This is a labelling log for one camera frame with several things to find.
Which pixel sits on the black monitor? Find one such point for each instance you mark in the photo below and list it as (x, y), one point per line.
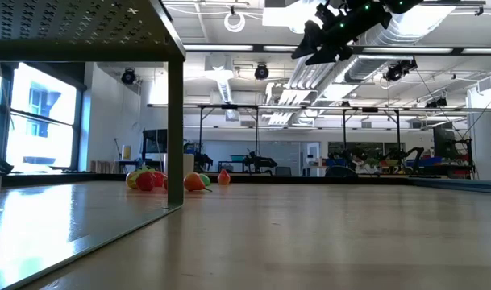
(156, 141)

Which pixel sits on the black background machine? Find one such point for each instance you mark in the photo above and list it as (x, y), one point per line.
(442, 141)

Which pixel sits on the blue storage bin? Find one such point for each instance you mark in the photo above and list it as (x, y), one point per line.
(428, 162)

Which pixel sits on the small orange fruit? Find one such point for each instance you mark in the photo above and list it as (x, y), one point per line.
(223, 177)
(194, 182)

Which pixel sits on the black chair back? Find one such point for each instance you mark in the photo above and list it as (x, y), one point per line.
(338, 172)

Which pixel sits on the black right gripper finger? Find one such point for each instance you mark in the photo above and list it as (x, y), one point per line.
(325, 57)
(309, 40)

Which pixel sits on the teal bin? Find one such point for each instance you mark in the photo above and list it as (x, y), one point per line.
(237, 158)

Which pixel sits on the large window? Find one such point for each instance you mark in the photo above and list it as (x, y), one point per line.
(43, 100)

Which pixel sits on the black aluminium table frame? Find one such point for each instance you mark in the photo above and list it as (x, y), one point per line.
(67, 179)

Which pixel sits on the black metal gantry frame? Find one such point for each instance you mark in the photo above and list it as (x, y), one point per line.
(369, 109)
(231, 106)

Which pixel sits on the black round ceiling spotlight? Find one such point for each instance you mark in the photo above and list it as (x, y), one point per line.
(128, 75)
(261, 71)

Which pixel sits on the white cabinet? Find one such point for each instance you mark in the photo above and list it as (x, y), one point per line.
(487, 141)

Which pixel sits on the bright ceiling light panel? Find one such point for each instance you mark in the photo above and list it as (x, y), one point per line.
(285, 18)

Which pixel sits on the silver ventilation duct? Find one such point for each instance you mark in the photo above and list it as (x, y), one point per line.
(390, 38)

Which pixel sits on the yellow container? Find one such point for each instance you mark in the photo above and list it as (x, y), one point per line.
(126, 153)

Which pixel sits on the black background robot arm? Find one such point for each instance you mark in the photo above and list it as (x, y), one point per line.
(263, 162)
(410, 154)

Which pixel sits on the green perforated metal stand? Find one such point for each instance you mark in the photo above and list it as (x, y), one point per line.
(88, 24)

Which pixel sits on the small green fruit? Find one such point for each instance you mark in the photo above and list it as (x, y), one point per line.
(205, 179)

